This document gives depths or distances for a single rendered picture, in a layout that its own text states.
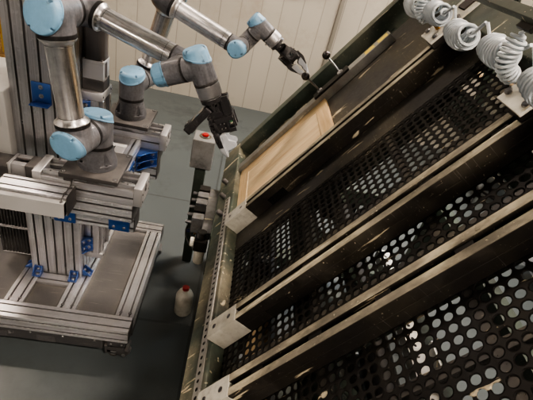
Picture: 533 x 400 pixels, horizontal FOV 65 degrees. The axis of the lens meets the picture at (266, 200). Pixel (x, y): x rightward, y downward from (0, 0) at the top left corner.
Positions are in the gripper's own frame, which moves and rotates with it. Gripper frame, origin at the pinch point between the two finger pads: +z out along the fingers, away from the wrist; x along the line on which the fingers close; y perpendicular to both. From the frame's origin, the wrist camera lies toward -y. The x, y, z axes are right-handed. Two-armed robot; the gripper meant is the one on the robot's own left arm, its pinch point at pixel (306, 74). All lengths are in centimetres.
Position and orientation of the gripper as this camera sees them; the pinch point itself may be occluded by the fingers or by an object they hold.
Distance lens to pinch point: 205.8
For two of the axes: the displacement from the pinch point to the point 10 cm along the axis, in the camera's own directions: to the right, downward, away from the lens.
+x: -6.7, 7.3, 1.0
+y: -2.3, -3.3, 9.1
